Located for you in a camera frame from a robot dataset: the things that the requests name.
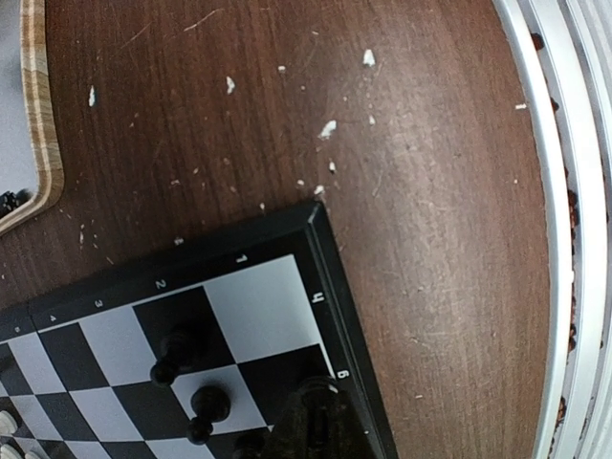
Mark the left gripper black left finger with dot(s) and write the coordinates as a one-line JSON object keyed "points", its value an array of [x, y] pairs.
{"points": [[289, 437]]}

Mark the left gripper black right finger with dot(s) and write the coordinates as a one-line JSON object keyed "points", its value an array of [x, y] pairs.
{"points": [[347, 437]]}

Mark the black and white chessboard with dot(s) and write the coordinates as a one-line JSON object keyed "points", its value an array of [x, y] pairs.
{"points": [[271, 307]]}

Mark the wooden rimmed metal tray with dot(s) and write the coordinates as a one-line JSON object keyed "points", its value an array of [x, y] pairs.
{"points": [[32, 172]]}

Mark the white chess pawn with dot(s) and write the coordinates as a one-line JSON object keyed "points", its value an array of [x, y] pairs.
{"points": [[8, 425]]}

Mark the aluminium front rail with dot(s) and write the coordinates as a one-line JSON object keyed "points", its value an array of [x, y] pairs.
{"points": [[562, 52]]}

